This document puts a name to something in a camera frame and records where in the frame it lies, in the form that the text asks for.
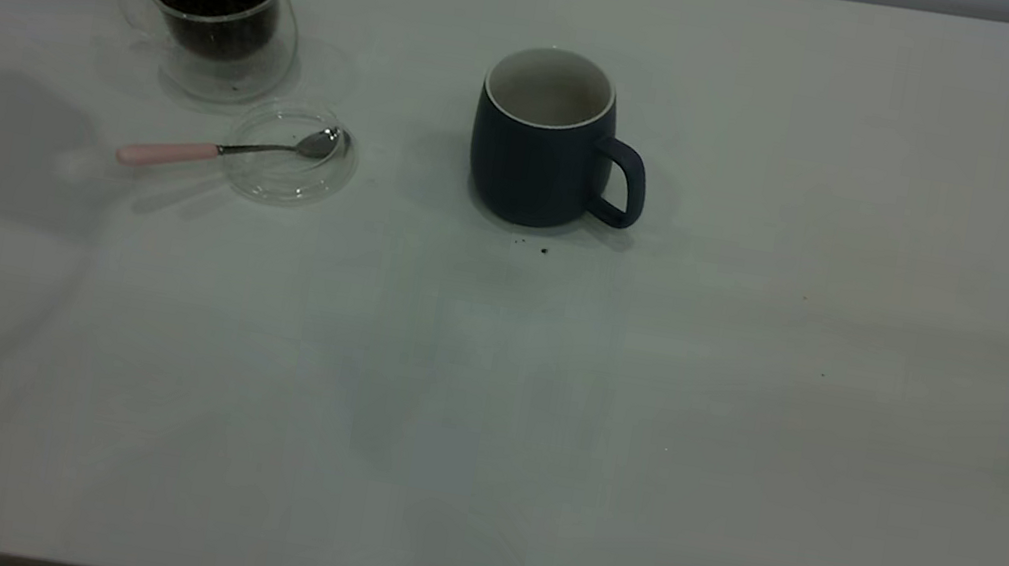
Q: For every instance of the clear double-wall glass cup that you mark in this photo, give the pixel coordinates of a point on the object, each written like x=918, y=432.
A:
x=229, y=72

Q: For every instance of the clear round glass lid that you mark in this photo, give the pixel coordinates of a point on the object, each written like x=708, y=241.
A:
x=288, y=178

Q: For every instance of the dark grey ceramic mug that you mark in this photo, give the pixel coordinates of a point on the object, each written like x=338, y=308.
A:
x=532, y=171

